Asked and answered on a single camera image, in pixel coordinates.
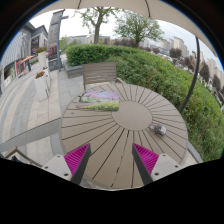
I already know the beige umbrella canopy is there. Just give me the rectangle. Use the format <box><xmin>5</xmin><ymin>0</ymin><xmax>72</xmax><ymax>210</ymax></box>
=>
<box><xmin>28</xmin><ymin>0</ymin><xmax>219</xmax><ymax>59</ymax></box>

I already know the round-crowned tree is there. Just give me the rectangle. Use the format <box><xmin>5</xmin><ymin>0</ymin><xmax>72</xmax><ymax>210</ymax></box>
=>
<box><xmin>114</xmin><ymin>11</ymin><xmax>164</xmax><ymax>48</ymax></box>

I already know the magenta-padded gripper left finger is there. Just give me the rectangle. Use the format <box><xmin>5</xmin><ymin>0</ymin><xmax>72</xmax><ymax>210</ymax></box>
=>
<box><xmin>41</xmin><ymin>143</ymin><xmax>92</xmax><ymax>186</ymax></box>

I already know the tall grey sign pillar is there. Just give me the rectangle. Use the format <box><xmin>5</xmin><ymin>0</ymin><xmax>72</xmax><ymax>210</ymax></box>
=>
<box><xmin>47</xmin><ymin>9</ymin><xmax>69</xmax><ymax>73</ymax></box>

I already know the transparent computer mouse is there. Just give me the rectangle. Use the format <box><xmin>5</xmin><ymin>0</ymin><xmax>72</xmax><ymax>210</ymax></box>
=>
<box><xmin>148</xmin><ymin>121</ymin><xmax>168</xmax><ymax>137</ymax></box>

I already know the green hedge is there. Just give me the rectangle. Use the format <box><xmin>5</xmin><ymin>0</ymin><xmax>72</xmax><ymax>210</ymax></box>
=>
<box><xmin>64</xmin><ymin>43</ymin><xmax>224</xmax><ymax>162</ymax></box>

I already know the brown slatted chair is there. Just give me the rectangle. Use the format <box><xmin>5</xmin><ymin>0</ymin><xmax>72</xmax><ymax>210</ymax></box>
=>
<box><xmin>81</xmin><ymin>61</ymin><xmax>124</xmax><ymax>91</ymax></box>

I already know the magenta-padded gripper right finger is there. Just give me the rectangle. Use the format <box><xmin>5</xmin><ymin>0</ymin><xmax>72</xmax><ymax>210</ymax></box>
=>
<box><xmin>131</xmin><ymin>143</ymin><xmax>184</xmax><ymax>186</ymax></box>

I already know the thin-crowned tree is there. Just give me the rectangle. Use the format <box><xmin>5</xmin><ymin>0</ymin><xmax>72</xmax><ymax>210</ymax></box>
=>
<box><xmin>76</xmin><ymin>7</ymin><xmax>118</xmax><ymax>45</ymax></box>

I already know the dark curved umbrella pole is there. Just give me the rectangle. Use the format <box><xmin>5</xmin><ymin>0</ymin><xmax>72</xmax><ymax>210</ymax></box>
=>
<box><xmin>179</xmin><ymin>35</ymin><xmax>201</xmax><ymax>114</ymax></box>

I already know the white flower planter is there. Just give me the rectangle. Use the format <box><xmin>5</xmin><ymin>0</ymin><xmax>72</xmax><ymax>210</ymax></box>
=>
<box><xmin>34</xmin><ymin>70</ymin><xmax>51</xmax><ymax>102</ymax></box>
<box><xmin>35</xmin><ymin>46</ymin><xmax>48</xmax><ymax>69</ymax></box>

